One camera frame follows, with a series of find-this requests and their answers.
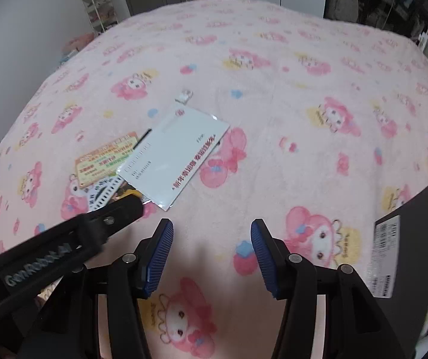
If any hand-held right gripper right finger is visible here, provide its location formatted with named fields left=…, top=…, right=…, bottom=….
left=250, top=218, right=417, bottom=359

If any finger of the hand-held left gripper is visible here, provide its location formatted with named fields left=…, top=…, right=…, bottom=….
left=80, top=195, right=145, bottom=241

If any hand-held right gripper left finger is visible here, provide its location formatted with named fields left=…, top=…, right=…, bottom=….
left=23, top=219, right=174, bottom=359

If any black and white printed card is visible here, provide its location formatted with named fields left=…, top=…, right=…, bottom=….
left=86, top=177, right=142, bottom=218

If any white envelope with red print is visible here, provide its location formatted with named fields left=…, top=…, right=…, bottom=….
left=118, top=104, right=231, bottom=212

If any black box with white label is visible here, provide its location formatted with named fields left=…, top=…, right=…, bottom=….
left=364, top=185, right=428, bottom=345

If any orange printed card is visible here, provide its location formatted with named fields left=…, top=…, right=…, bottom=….
left=74, top=132, right=142, bottom=190

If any pink printed blanket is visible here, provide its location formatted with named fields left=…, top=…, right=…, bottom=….
left=0, top=0, right=428, bottom=359

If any pink bag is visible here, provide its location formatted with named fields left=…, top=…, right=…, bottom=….
left=62, top=33, right=95, bottom=60

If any white shelf rack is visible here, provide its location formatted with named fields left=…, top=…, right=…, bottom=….
left=78, top=0, right=120, bottom=35

